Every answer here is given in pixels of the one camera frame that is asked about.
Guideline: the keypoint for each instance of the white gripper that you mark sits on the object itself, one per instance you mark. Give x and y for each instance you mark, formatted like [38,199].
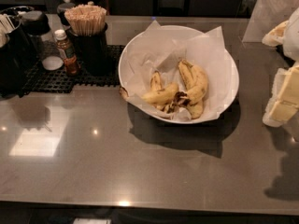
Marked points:
[292,36]

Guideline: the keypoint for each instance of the banana bunch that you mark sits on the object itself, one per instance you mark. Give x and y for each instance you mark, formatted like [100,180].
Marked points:
[160,98]
[196,82]

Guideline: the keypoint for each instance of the white bowl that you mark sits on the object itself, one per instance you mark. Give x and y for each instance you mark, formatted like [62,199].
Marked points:
[134,56]

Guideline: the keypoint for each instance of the clear acrylic sign stand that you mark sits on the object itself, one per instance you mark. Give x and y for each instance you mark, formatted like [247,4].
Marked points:
[266,15]

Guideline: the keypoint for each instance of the white paper liner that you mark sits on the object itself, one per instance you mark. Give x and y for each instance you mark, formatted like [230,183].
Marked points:
[205,50]

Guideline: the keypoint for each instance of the black cup holder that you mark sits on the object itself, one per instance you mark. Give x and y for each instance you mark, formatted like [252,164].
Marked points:
[92,50]

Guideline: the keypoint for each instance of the wooden stirrer sticks bundle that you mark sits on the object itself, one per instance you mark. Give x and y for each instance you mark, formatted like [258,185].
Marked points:
[86,20]

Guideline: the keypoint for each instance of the small brown sauce bottle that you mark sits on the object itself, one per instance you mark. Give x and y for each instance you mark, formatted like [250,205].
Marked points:
[67,53]

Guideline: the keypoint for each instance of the dark lidded jar behind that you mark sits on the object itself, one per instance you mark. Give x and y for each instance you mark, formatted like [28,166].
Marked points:
[61,9]

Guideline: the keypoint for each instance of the black rubber grid mat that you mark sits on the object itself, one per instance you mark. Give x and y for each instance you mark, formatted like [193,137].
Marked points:
[57,81]

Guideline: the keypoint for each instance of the glass sugar shaker black lid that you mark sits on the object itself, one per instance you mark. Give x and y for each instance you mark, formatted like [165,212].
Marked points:
[36,25]

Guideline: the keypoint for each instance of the black container left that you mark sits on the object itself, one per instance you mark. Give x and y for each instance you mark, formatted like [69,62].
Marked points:
[18,55]

